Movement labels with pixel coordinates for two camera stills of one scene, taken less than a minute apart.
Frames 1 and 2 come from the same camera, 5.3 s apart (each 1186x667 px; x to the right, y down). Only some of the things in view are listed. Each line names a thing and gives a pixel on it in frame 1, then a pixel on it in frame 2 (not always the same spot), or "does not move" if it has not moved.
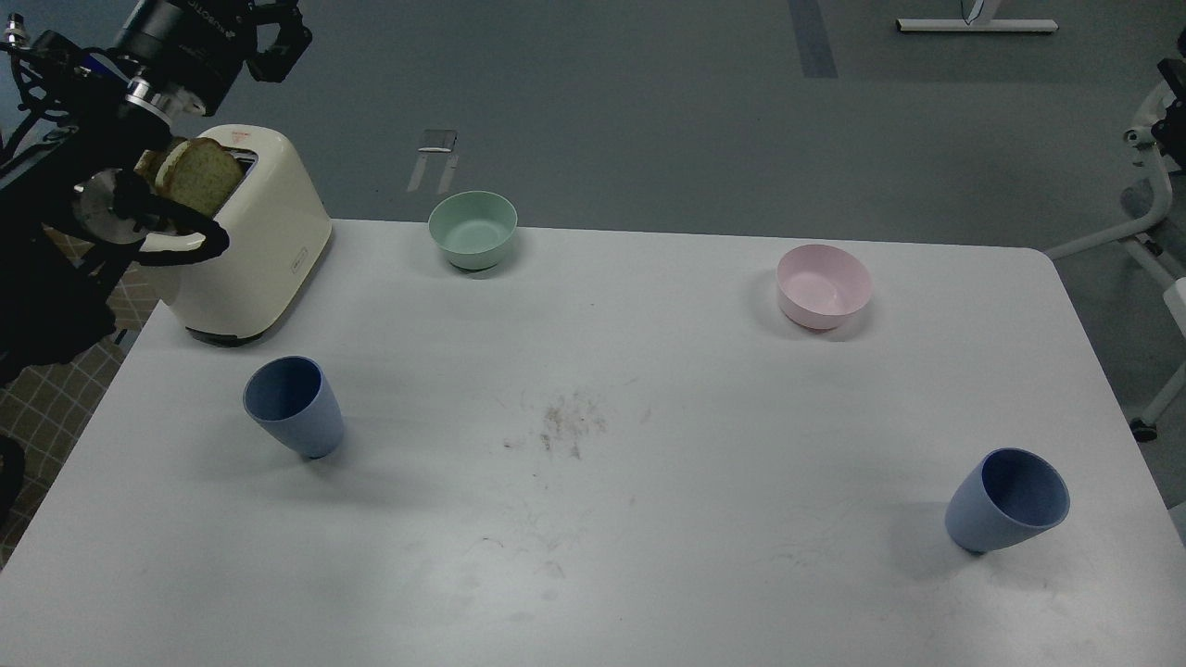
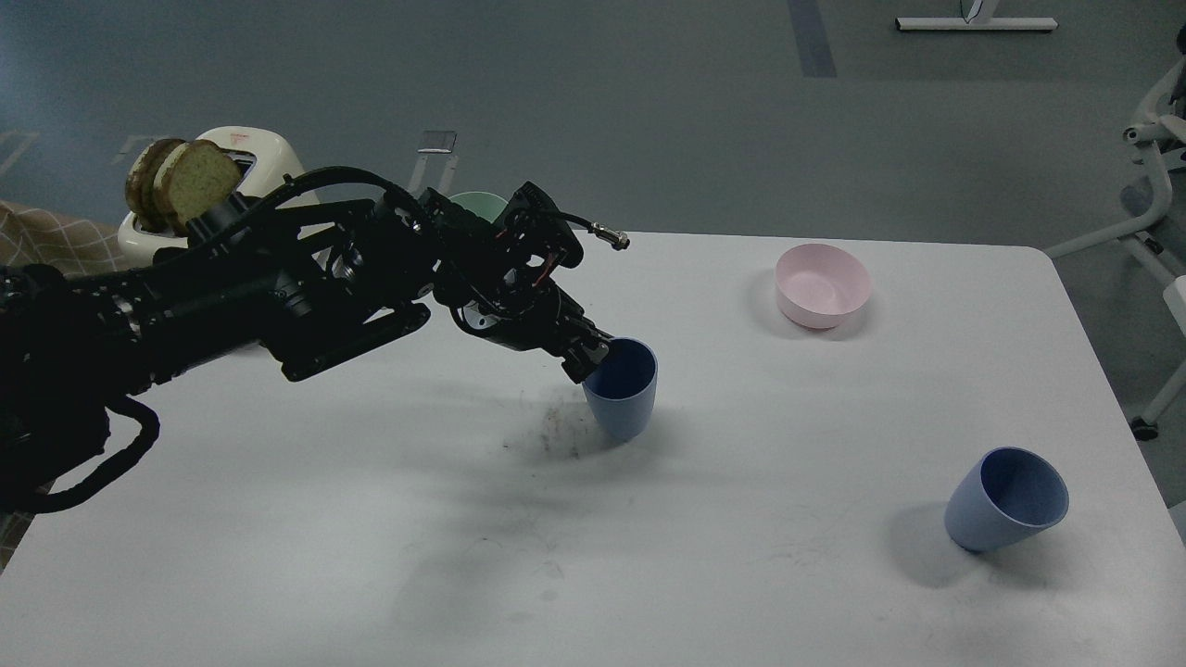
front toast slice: (201, 171) does not move
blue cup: (292, 398) -> (623, 387)
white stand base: (960, 25) does not move
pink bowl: (818, 285) does not move
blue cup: (1009, 496) does not move
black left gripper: (197, 47) -> (481, 270)
